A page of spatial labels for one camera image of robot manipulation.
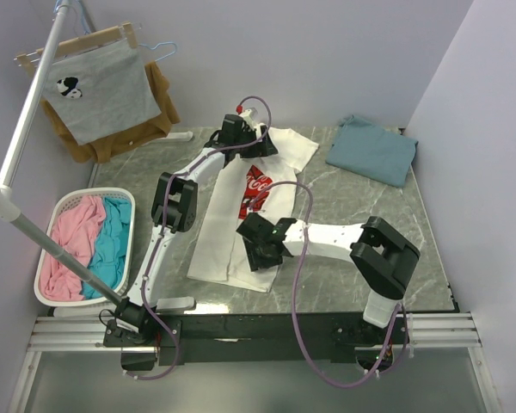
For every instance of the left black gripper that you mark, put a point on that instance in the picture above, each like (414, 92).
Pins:
(262, 149)

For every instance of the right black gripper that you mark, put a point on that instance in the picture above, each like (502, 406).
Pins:
(256, 261)

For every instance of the white coca-cola t-shirt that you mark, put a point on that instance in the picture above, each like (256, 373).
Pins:
(257, 185)

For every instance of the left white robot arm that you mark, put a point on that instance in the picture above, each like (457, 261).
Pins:
(175, 207)

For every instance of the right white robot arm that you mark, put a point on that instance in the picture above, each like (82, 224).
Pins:
(384, 257)

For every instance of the brown garment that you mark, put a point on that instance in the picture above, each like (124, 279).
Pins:
(103, 149)

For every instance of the black base beam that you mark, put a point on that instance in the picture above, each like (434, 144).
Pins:
(330, 336)

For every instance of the folded blue t-shirt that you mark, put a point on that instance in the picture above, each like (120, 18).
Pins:
(370, 150)

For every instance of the grey panda t-shirt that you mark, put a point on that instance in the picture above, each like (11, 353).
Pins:
(101, 92)

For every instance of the wooden clip hanger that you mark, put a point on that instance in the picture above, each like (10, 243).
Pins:
(125, 31)

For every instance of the teal garment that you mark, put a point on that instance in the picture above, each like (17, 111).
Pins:
(108, 261)

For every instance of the white laundry basket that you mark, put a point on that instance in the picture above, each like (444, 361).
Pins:
(91, 296)

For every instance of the pink garment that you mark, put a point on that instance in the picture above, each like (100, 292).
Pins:
(75, 231)

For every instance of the white clothes rack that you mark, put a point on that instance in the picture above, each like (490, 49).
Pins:
(11, 213)

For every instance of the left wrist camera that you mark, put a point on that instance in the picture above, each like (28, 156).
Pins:
(249, 115)

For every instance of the aluminium rail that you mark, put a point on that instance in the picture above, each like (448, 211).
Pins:
(86, 334)

